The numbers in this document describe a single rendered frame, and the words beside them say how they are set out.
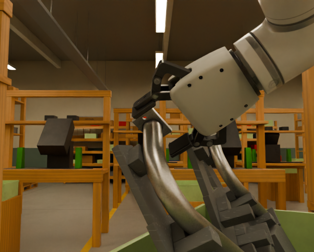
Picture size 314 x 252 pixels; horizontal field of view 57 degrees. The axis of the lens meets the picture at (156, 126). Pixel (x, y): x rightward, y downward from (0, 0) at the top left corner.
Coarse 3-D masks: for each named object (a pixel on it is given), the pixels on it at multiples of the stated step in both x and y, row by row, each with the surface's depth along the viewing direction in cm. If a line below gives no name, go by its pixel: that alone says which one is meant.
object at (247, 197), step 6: (228, 192) 71; (228, 198) 70; (234, 198) 69; (240, 198) 68; (246, 198) 67; (252, 198) 66; (234, 204) 68; (240, 204) 67; (252, 204) 67; (258, 216) 73; (264, 216) 72; (270, 216) 71; (252, 222) 73; (258, 222) 72; (270, 222) 72
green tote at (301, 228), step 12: (204, 204) 87; (204, 216) 86; (288, 216) 77; (300, 216) 76; (312, 216) 75; (288, 228) 77; (300, 228) 76; (312, 228) 74; (132, 240) 52; (144, 240) 54; (300, 240) 75; (312, 240) 74
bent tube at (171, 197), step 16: (144, 128) 45; (160, 128) 45; (144, 144) 41; (160, 144) 41; (144, 160) 40; (160, 160) 38; (160, 176) 37; (160, 192) 37; (176, 192) 37; (176, 208) 36; (192, 208) 38; (192, 224) 37; (208, 224) 39; (224, 240) 41
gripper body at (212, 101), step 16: (224, 48) 39; (192, 64) 41; (208, 64) 38; (224, 64) 37; (240, 64) 37; (176, 80) 44; (192, 80) 38; (208, 80) 38; (224, 80) 38; (240, 80) 38; (176, 96) 40; (192, 96) 40; (208, 96) 39; (224, 96) 39; (240, 96) 40; (256, 96) 40; (192, 112) 41; (208, 112) 41; (224, 112) 41; (240, 112) 41; (208, 128) 43
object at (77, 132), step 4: (80, 116) 1100; (84, 116) 1100; (88, 116) 1100; (92, 116) 1100; (96, 116) 1100; (100, 116) 1100; (76, 128) 1095; (80, 128) 1095; (84, 128) 1096; (88, 128) 1096; (92, 128) 1096; (96, 128) 1096; (100, 128) 1096; (76, 132) 1094; (80, 132) 1094; (84, 132) 1094; (88, 132) 1094; (92, 132) 1094; (96, 132) 1094; (100, 132) 1094; (72, 136) 1093; (76, 136) 1093; (80, 136) 1093; (84, 136) 1093; (100, 136) 1093
